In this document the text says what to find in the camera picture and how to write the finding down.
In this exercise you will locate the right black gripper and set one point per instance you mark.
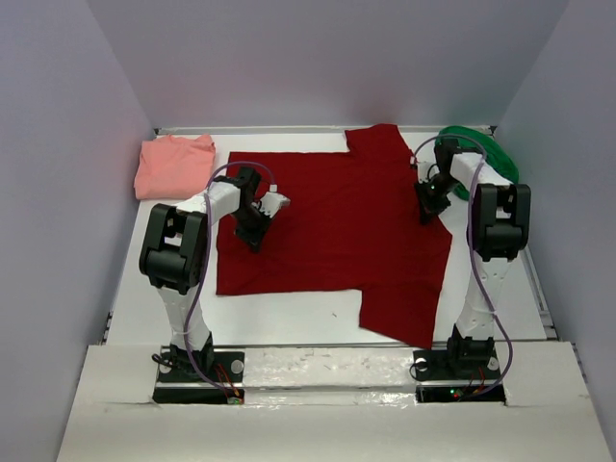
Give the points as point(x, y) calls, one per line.
point(428, 209)

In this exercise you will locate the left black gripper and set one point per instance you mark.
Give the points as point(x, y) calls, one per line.
point(253, 239)

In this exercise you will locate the red t shirt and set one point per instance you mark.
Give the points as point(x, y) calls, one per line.
point(353, 223)

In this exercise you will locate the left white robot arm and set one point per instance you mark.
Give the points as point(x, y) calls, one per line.
point(176, 250)

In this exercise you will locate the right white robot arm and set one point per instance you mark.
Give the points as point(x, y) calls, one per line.
point(498, 214)

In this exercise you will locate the green t shirt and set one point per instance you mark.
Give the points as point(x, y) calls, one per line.
point(495, 154)

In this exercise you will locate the folded pink t shirt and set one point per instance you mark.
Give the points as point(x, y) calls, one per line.
point(173, 167)

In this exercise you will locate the white front cover board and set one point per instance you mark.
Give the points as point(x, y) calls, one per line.
point(333, 404)

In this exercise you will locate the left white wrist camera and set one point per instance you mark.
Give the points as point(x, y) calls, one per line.
point(273, 202)

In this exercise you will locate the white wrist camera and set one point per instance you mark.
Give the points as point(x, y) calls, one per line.
point(273, 202)
point(425, 171)

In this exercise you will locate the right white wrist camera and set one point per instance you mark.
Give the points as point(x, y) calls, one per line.
point(425, 171)

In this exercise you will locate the aluminium table frame rail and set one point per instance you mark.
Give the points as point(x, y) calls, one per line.
point(296, 129)

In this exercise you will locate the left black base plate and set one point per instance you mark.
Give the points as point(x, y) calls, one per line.
point(179, 383)

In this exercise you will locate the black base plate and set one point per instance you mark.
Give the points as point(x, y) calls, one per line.
point(457, 380)
point(179, 383)

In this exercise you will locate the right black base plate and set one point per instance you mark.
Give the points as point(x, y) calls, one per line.
point(457, 380)

